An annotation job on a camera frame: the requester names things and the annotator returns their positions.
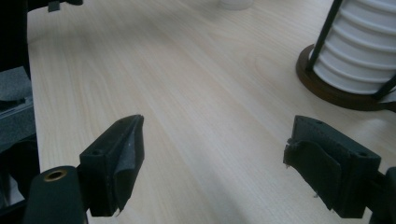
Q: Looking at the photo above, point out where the white paper cup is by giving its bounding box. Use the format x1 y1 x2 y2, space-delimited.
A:
218 0 255 11

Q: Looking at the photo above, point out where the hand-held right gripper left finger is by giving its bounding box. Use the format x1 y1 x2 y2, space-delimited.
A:
78 114 146 217

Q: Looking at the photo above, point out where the short stack of white cups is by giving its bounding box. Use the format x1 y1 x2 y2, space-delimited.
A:
309 0 396 96

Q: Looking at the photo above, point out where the black double cup holder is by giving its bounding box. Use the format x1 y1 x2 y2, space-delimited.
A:
295 0 396 113

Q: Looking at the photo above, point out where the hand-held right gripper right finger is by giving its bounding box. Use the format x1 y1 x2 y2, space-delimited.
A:
283 115 382 218

